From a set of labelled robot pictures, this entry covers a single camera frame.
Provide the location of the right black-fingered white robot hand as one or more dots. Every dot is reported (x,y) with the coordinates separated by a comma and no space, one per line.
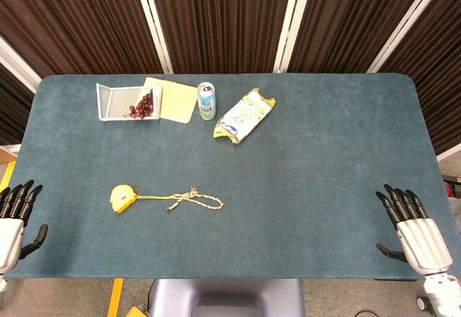
(423,245)

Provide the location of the left black-fingered white robot hand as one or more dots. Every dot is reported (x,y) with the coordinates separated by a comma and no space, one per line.
(11,234)

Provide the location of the yellow tape measure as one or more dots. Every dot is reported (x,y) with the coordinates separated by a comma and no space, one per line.
(121,199)

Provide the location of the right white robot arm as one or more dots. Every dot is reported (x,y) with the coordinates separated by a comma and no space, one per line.
(441,293)

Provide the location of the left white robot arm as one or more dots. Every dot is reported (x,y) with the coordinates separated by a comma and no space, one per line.
(2,284)

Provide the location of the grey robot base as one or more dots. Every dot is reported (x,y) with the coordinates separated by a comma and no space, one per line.
(227,297)

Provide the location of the yellow floor tape strip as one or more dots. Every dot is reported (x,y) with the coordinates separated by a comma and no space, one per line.
(115,297)
(7,176)

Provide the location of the red black floor item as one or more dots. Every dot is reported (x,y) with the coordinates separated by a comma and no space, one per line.
(452,187)

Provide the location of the brown cardboard box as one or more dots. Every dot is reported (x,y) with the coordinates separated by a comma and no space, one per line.
(8,155)

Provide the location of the brown screen panel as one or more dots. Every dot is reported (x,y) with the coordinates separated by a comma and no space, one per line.
(436,79)
(12,108)
(72,18)
(353,18)
(223,18)

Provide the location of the blue felt table cover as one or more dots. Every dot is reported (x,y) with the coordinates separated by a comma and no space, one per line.
(288,194)

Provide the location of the orange floor object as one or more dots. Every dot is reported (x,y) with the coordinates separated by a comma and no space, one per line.
(136,312)

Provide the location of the dark red cherries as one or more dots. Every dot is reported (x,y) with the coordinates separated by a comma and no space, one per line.
(143,106)

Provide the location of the yellow spiral notepad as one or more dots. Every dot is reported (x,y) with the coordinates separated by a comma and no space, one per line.
(176,102)

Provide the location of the yellow white snack bag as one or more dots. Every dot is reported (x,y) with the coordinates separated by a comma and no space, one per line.
(243,115)

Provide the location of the light blue drink can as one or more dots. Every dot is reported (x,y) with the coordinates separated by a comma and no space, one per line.
(206,102)

